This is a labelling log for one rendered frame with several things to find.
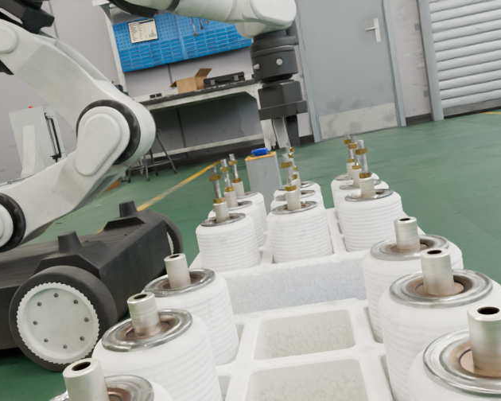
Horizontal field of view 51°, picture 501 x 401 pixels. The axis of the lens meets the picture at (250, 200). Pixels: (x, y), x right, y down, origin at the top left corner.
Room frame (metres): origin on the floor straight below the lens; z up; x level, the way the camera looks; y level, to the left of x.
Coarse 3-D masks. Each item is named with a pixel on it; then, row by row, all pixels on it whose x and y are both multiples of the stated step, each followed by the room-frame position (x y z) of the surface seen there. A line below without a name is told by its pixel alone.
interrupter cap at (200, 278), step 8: (192, 272) 0.56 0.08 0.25; (200, 272) 0.55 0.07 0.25; (208, 272) 0.55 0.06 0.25; (160, 280) 0.55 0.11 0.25; (168, 280) 0.55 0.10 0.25; (192, 280) 0.54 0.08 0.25; (200, 280) 0.52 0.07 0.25; (208, 280) 0.51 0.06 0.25; (144, 288) 0.53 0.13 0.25; (152, 288) 0.53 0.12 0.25; (160, 288) 0.52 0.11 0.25; (168, 288) 0.53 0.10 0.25; (176, 288) 0.51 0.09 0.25; (184, 288) 0.51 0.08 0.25; (192, 288) 0.50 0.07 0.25; (200, 288) 0.50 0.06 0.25; (160, 296) 0.50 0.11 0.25; (168, 296) 0.50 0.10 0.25
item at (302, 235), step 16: (320, 208) 0.81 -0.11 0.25; (272, 224) 0.81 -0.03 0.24; (288, 224) 0.79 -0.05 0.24; (304, 224) 0.78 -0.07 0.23; (320, 224) 0.79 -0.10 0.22; (272, 240) 0.82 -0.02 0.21; (288, 240) 0.79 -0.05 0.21; (304, 240) 0.78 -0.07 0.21; (320, 240) 0.79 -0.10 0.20; (288, 256) 0.79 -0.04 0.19; (304, 256) 0.78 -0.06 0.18; (320, 256) 0.79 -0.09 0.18
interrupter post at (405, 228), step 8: (400, 224) 0.50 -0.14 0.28; (408, 224) 0.49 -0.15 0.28; (416, 224) 0.50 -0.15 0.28; (400, 232) 0.50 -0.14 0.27; (408, 232) 0.49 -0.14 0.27; (416, 232) 0.49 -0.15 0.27; (400, 240) 0.50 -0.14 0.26; (408, 240) 0.49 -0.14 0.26; (416, 240) 0.49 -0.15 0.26; (400, 248) 0.50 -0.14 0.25; (408, 248) 0.49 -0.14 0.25; (416, 248) 0.49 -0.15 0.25
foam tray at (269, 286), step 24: (336, 240) 0.85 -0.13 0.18; (192, 264) 0.88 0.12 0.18; (264, 264) 0.79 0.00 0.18; (288, 264) 0.77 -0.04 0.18; (312, 264) 0.75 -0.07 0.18; (336, 264) 0.75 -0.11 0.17; (360, 264) 0.74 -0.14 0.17; (240, 288) 0.77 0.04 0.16; (264, 288) 0.76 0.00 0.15; (288, 288) 0.76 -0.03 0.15; (312, 288) 0.75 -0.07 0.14; (336, 288) 0.75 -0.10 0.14; (360, 288) 0.74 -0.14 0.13; (240, 312) 0.77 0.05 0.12
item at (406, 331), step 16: (496, 288) 0.37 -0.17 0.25; (384, 304) 0.39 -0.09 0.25; (400, 304) 0.37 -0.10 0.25; (384, 320) 0.38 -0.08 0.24; (400, 320) 0.36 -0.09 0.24; (416, 320) 0.35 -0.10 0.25; (432, 320) 0.35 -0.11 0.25; (448, 320) 0.34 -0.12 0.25; (464, 320) 0.34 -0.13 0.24; (384, 336) 0.39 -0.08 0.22; (400, 336) 0.36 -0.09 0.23; (416, 336) 0.35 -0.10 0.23; (432, 336) 0.35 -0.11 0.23; (400, 352) 0.37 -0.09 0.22; (416, 352) 0.35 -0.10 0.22; (400, 368) 0.37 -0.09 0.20; (400, 384) 0.37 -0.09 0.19; (400, 400) 0.37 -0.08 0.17
